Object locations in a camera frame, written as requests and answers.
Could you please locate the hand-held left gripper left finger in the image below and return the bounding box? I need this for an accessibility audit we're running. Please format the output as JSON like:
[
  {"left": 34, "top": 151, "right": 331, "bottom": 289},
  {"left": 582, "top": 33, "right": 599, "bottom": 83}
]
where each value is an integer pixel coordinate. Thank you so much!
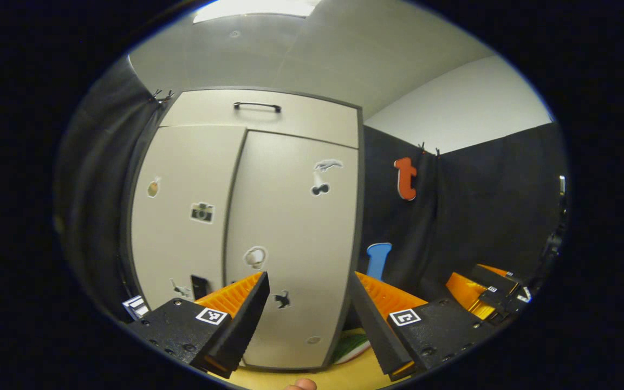
[{"left": 127, "top": 271, "right": 270, "bottom": 380}]

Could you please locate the green watermelon slice coaster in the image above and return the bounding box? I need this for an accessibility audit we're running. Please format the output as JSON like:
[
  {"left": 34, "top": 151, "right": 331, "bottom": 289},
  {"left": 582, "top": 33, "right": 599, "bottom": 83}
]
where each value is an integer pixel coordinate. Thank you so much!
[{"left": 333, "top": 330, "right": 372, "bottom": 365}]

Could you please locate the white drawer front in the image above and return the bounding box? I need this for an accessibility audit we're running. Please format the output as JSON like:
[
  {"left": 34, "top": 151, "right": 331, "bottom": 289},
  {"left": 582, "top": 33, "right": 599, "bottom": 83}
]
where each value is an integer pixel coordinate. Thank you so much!
[{"left": 159, "top": 89, "right": 360, "bottom": 148}]

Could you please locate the white cabinet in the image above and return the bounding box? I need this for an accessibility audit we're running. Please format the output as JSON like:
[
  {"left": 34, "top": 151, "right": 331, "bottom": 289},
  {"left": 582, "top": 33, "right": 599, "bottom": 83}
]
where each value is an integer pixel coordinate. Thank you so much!
[{"left": 120, "top": 87, "right": 367, "bottom": 373}]

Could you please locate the black backdrop cloth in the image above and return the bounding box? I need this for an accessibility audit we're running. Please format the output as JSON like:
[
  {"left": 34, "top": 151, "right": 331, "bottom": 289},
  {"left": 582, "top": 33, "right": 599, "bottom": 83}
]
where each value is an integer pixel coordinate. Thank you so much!
[
  {"left": 54, "top": 54, "right": 174, "bottom": 323},
  {"left": 363, "top": 122, "right": 568, "bottom": 304}
]

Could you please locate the black drawer handle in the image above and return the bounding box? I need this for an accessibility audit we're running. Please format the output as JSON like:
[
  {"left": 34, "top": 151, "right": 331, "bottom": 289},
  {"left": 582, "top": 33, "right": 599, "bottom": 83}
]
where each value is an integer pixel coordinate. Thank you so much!
[{"left": 233, "top": 101, "right": 282, "bottom": 113}]

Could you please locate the ceiling light panel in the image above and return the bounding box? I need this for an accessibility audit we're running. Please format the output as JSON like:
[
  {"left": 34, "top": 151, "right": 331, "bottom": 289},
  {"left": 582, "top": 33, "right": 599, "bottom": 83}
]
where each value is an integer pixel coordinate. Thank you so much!
[{"left": 193, "top": 0, "right": 321, "bottom": 23}]

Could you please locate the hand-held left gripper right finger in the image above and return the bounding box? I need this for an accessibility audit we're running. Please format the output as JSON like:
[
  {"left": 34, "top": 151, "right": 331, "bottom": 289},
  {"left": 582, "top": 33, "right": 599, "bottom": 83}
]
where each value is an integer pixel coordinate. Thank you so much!
[{"left": 348, "top": 271, "right": 501, "bottom": 382}]

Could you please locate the white cabinet door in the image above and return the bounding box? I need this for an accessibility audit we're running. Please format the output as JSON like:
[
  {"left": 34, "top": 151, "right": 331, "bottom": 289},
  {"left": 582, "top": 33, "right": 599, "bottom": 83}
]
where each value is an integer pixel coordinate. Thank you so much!
[
  {"left": 131, "top": 126, "right": 248, "bottom": 312},
  {"left": 224, "top": 130, "right": 360, "bottom": 370}
]

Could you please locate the white striped tag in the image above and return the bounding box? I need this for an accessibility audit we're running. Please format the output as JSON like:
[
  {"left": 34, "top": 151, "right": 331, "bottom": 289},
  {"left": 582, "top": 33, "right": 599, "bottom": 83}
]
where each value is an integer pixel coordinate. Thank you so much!
[{"left": 122, "top": 295, "right": 151, "bottom": 321}]

